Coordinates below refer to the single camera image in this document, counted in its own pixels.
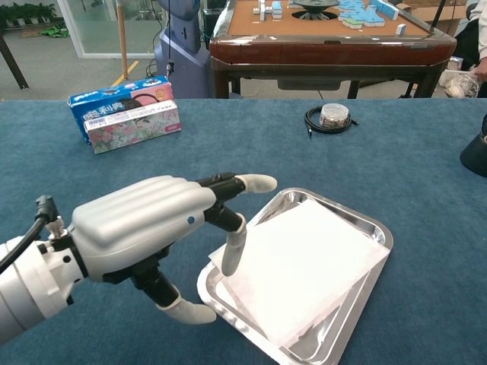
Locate brown mahjong table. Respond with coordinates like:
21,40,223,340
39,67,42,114
208,0,457,100

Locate black teapot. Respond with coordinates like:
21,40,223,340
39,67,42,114
459,113,487,176

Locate black slanted table leg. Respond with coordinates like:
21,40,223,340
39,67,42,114
0,33,30,90

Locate blue table cloth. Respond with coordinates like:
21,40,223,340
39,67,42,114
0,98,487,365

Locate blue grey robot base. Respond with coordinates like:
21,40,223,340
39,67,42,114
154,0,214,99

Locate blue mahjong tile pile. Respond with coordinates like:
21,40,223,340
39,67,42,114
338,0,400,30

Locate clear round plastic jar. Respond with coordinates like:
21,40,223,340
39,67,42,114
319,103,352,131

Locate small mahjong tile cluster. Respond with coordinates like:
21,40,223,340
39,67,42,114
253,0,285,20

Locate blue Oreo cookie box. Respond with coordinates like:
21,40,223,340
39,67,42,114
67,75,174,145

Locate black mahjong table console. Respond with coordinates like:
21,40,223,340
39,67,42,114
291,0,341,19

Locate green item on floor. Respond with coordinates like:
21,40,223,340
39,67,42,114
40,24,72,39

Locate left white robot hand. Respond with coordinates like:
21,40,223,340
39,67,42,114
70,173,278,326

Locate shiny metal tray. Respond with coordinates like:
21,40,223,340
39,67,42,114
196,186,394,365

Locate brown cardboard box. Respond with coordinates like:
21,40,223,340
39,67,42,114
403,0,473,24

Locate white floral carton box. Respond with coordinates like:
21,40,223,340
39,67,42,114
83,100,183,155

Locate black coiled cable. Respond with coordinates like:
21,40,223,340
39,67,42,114
304,105,359,138

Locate wooden pole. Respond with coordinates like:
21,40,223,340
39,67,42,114
116,0,129,81

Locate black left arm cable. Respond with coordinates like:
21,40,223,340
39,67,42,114
0,195,60,275

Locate thin black rod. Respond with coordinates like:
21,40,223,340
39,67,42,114
429,0,447,30

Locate green potted plants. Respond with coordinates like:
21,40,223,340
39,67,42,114
0,2,58,27

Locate white paper sheet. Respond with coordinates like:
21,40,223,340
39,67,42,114
208,199,389,348

